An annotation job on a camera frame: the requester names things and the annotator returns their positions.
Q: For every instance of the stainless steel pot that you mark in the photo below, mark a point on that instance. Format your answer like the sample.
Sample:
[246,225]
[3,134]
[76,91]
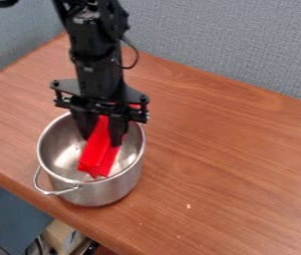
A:
[56,176]

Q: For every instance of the red rectangular block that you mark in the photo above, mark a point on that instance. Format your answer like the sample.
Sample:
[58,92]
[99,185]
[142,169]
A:
[99,154]

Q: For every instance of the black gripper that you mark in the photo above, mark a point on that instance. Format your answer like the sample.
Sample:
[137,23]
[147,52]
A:
[99,93]

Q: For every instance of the beige box under table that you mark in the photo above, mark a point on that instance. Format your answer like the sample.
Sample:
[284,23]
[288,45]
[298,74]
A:
[63,238]

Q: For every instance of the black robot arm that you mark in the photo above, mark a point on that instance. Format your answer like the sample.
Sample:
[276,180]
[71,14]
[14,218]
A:
[96,24]

